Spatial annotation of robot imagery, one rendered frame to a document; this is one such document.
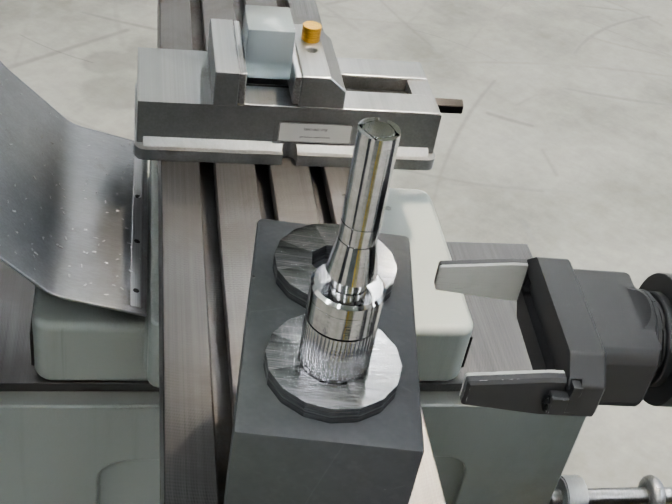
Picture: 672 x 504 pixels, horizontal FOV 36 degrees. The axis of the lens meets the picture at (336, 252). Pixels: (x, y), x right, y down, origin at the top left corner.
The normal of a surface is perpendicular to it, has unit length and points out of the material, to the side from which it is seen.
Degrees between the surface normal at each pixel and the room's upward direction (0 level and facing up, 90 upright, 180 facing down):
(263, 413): 0
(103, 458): 90
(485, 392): 90
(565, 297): 0
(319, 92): 90
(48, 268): 42
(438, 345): 90
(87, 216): 16
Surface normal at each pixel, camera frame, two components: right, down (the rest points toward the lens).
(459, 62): 0.14, -0.77
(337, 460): -0.01, 0.62
